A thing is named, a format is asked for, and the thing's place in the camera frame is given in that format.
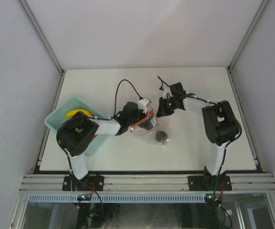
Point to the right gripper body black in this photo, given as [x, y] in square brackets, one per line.
[167, 106]

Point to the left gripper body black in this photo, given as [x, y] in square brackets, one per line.
[139, 115]

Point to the clear zip top bag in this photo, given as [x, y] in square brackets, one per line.
[162, 124]

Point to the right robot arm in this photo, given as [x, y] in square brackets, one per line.
[220, 124]

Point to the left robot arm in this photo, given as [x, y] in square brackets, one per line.
[76, 134]

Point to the fake dark plum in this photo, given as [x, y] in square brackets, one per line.
[161, 137]

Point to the fake yellow banana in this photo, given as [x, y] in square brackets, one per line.
[71, 113]

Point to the teal plastic bin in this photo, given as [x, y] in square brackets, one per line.
[67, 110]

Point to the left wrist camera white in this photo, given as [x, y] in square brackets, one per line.
[143, 105]

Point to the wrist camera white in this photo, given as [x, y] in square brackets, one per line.
[166, 92]
[143, 105]

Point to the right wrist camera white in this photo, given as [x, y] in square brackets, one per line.
[166, 92]

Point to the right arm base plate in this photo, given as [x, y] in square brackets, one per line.
[200, 183]

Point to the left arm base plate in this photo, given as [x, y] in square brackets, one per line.
[89, 183]

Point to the aluminium rail frame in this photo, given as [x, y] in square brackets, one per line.
[167, 183]

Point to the blue slotted cable duct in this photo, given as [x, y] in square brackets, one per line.
[118, 198]

